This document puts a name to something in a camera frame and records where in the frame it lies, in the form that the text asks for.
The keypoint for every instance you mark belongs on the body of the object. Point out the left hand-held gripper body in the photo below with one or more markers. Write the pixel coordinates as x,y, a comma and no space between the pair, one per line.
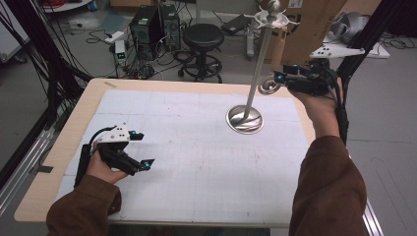
113,135

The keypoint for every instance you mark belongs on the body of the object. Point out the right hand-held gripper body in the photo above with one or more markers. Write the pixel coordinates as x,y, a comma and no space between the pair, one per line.
334,50

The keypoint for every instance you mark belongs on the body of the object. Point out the metal hook stand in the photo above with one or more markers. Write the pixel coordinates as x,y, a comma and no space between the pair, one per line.
259,65

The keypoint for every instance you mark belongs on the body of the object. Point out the person's left hand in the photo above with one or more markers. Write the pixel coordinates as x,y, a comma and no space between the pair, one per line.
98,170

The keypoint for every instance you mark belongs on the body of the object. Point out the person's right hand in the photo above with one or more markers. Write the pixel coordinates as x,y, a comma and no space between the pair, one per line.
321,111

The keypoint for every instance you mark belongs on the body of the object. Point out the grey bag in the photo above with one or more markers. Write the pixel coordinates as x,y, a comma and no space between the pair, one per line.
350,28

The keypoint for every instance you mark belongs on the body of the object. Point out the large cardboard box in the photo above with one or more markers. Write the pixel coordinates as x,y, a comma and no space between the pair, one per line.
305,32

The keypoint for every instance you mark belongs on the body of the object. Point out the flat white board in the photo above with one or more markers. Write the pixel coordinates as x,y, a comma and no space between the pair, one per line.
378,52

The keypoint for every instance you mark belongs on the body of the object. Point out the white grid mat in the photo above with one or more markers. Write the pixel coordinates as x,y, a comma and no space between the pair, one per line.
196,147

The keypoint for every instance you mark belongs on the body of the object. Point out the flat black device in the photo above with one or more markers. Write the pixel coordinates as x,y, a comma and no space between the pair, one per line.
236,23

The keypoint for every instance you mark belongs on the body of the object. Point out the dark tape piece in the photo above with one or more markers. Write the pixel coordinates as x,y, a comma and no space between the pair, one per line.
44,169

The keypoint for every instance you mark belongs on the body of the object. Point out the white device with green display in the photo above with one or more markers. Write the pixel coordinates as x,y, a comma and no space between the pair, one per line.
120,52

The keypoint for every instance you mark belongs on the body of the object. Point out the black round stool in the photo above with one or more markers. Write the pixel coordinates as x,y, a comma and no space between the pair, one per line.
203,36

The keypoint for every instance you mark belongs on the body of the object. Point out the white power strip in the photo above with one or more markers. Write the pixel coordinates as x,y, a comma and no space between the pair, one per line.
114,37

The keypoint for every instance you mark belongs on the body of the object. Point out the large black computer tower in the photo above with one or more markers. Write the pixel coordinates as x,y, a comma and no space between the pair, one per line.
146,36

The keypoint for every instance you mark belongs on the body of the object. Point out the slim black computer tower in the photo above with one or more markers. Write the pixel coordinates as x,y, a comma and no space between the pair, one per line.
171,26

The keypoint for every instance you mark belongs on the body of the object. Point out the aluminium rail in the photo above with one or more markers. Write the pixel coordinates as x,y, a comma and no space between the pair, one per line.
26,164
373,221

